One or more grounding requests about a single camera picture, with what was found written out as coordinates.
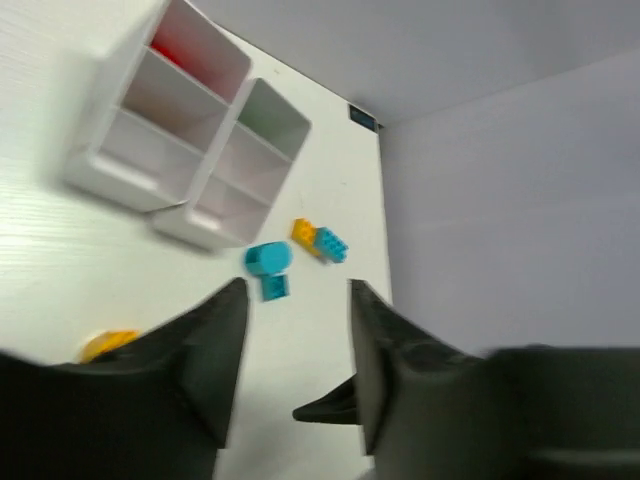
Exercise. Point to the teal rounded lego brick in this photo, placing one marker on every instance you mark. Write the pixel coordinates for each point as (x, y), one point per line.
(268, 259)

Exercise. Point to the blue table corner label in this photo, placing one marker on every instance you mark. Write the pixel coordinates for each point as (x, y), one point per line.
(362, 118)

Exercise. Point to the teal rectangular lego brick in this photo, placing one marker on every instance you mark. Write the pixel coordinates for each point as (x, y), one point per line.
(330, 245)

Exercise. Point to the small teal lego brick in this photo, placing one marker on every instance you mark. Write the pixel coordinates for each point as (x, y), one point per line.
(274, 287)

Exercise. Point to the yellow butterfly lego brick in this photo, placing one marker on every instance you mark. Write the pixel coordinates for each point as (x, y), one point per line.
(105, 342)

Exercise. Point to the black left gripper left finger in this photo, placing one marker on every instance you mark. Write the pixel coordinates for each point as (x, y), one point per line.
(158, 407)

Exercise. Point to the white divided container right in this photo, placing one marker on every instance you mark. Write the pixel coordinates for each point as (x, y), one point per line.
(235, 188)

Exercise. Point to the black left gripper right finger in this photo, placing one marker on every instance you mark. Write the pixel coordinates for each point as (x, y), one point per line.
(430, 411)

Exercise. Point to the white divided container left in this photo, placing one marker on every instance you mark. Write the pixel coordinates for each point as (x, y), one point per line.
(147, 124)

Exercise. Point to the white divided container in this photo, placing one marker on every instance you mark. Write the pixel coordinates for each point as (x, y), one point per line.
(235, 188)
(147, 124)

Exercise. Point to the red rounded lego brick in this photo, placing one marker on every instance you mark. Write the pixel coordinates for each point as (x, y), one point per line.
(168, 53)

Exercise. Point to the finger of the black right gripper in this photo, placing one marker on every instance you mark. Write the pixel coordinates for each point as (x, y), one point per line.
(338, 407)

